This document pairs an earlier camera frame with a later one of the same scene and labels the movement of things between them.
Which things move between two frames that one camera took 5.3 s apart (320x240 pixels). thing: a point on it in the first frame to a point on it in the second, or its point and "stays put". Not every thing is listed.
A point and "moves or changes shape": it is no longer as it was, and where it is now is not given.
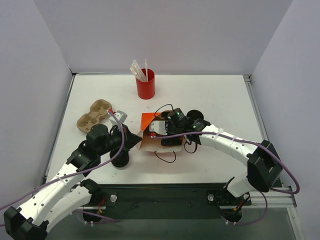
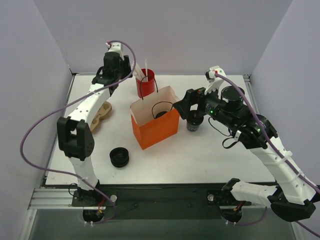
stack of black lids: [121, 159] stays put
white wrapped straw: [146, 70] stays put
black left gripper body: [126, 136] to [126, 66]
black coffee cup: [194, 114] stays put
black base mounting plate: [165, 201] stays put
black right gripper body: [166, 128] to [193, 97]
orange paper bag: [154, 136] moves or changes shape
